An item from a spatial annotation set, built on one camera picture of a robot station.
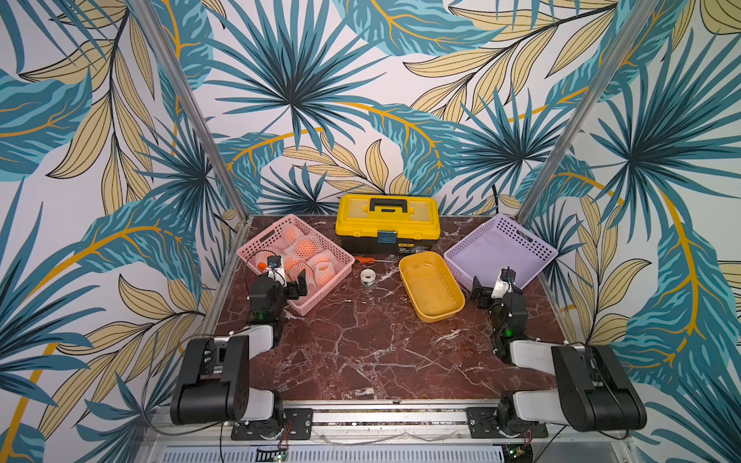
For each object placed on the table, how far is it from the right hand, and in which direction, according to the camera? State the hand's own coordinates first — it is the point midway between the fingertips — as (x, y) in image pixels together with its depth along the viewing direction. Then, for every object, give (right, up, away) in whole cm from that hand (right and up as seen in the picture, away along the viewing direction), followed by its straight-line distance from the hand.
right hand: (494, 279), depth 89 cm
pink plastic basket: (-63, +10, +11) cm, 65 cm away
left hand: (-64, +2, +1) cm, 64 cm away
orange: (-53, +1, +4) cm, 53 cm away
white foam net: (-53, +1, +4) cm, 53 cm away
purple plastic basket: (+13, +12, +24) cm, 29 cm away
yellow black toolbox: (-36, +18, +6) cm, 40 cm away
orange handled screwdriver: (-39, +5, +14) cm, 42 cm away
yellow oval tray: (-17, -4, +11) cm, 21 cm away
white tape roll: (-39, 0, +10) cm, 40 cm away
